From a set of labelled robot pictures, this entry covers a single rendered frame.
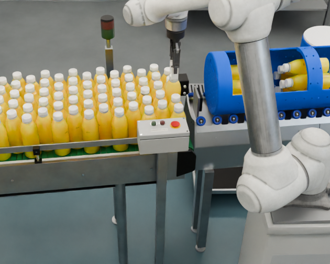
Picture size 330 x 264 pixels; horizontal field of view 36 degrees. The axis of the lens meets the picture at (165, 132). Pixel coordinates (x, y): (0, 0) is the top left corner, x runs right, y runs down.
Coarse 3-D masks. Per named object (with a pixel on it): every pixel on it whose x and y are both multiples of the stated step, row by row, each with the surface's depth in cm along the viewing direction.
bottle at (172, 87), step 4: (168, 80) 225; (168, 84) 223; (172, 84) 222; (176, 84) 222; (180, 84) 225; (168, 88) 223; (172, 88) 222; (176, 88) 223; (180, 88) 225; (168, 92) 224; (172, 92) 223; (176, 92) 224; (180, 92) 226; (168, 96) 226; (180, 96) 228; (168, 100) 227
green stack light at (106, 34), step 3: (102, 30) 244; (105, 30) 242; (108, 30) 242; (111, 30) 243; (114, 30) 246; (102, 33) 244; (105, 33) 243; (108, 33) 243; (111, 33) 244; (114, 33) 247; (102, 36) 246; (105, 36) 244; (108, 36) 244; (111, 36) 245; (114, 36) 247
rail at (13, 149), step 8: (40, 144) 212; (48, 144) 212; (56, 144) 213; (64, 144) 213; (72, 144) 214; (80, 144) 214; (88, 144) 215; (96, 144) 216; (104, 144) 216; (112, 144) 217; (120, 144) 218; (0, 152) 211; (8, 152) 212
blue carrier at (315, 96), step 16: (272, 48) 231; (288, 48) 231; (304, 48) 229; (320, 48) 238; (208, 64) 230; (224, 64) 218; (272, 64) 245; (320, 64) 222; (208, 80) 233; (224, 80) 216; (320, 80) 222; (208, 96) 235; (224, 96) 218; (240, 96) 219; (288, 96) 223; (304, 96) 224; (320, 96) 226; (224, 112) 226; (240, 112) 229
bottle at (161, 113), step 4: (156, 108) 219; (160, 108) 216; (164, 108) 217; (168, 108) 219; (156, 112) 218; (160, 112) 217; (164, 112) 217; (168, 112) 218; (160, 116) 217; (164, 116) 218; (168, 116) 219
